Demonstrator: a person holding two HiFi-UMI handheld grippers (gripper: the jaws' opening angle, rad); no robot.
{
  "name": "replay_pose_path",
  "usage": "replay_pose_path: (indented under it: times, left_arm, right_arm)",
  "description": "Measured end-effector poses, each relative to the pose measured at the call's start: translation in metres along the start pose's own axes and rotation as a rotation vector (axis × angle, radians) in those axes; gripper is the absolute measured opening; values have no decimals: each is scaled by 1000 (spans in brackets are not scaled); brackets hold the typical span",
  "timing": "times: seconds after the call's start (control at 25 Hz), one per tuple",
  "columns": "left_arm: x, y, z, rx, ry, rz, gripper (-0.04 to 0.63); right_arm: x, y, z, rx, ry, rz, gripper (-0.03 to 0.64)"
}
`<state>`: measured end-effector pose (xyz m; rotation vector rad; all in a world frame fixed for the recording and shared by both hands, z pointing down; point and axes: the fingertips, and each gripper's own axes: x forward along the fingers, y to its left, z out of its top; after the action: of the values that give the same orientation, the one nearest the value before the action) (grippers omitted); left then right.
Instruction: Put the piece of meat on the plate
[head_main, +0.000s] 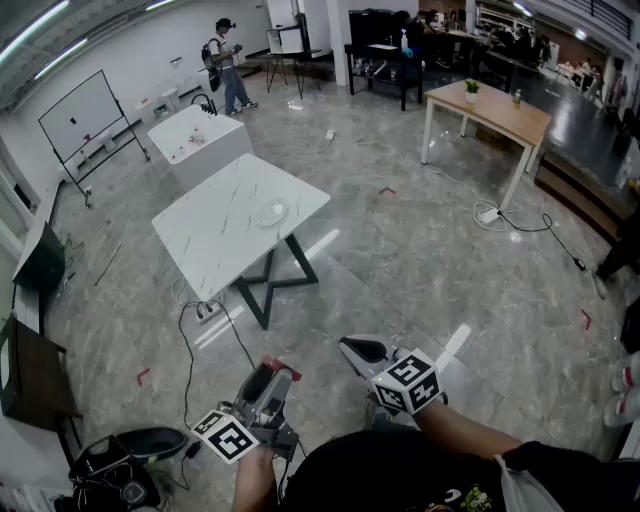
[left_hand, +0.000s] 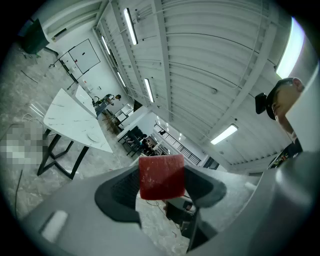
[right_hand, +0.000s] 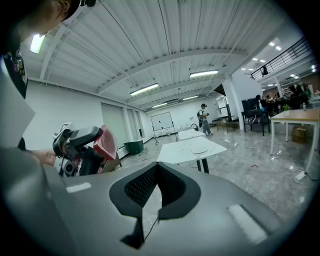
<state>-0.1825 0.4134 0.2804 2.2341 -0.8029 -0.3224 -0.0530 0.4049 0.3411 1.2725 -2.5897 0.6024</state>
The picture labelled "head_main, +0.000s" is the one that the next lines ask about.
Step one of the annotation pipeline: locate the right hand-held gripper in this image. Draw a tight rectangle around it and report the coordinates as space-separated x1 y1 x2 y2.
338 333 449 416

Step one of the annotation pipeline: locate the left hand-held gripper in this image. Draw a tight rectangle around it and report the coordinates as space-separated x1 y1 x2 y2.
191 366 300 465

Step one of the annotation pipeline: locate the small red object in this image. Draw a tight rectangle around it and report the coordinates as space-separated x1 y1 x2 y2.
261 355 303 382

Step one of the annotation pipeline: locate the clear glass plate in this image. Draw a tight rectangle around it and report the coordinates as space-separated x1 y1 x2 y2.
254 197 292 229

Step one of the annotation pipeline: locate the person's right forearm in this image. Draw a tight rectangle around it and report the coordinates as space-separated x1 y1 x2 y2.
413 399 525 459

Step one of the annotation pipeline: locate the person's left forearm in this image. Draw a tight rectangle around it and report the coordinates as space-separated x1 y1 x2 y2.
231 446 279 512

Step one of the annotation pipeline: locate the grey power strip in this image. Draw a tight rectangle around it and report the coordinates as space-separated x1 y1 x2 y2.
196 300 225 324

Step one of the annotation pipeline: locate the person's black printed shirt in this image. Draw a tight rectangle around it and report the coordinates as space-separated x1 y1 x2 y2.
277 428 640 512

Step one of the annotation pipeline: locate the black rounded case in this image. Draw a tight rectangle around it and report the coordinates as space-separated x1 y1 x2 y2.
113 426 188 462

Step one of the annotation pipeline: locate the white marble table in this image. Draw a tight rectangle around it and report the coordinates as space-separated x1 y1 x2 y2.
151 152 332 331

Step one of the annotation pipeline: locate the black equipment bag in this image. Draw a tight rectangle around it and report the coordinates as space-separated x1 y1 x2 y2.
68 433 162 512

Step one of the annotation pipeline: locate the white sink island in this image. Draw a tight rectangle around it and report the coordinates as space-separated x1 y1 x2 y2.
146 103 254 192

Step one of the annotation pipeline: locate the white side desk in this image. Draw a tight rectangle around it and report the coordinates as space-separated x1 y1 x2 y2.
0 414 76 512

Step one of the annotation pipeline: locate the black box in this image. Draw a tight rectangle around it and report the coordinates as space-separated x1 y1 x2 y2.
619 293 640 354

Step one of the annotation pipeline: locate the wooden table with white legs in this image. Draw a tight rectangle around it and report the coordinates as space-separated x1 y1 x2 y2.
420 78 553 211

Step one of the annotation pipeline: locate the black shelf table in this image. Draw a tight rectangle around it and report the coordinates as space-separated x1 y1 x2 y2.
343 42 427 112

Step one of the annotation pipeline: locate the black faucet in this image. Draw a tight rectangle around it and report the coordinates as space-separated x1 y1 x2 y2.
190 92 219 117

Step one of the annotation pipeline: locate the black hairpin leg table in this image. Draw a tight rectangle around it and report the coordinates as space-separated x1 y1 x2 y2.
258 47 324 100

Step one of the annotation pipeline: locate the whiteboard on black stand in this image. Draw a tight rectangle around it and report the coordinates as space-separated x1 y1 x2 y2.
38 69 152 209

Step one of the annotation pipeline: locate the black cabinet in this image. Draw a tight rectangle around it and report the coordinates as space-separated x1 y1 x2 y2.
347 8 422 49

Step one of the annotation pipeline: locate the ceiling light strip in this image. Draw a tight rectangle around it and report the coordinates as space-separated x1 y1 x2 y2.
32 36 89 81
0 0 72 66

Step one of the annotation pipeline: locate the black power cable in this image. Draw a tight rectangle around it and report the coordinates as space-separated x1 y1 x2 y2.
178 299 257 432

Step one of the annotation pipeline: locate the white floor cable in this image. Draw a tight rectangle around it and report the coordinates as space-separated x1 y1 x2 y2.
355 138 509 232

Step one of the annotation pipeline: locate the grey shoulder strap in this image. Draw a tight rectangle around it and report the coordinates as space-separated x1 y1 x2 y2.
492 453 552 512

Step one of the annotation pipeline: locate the black floor cable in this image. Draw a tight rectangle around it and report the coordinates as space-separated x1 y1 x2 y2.
498 209 587 273

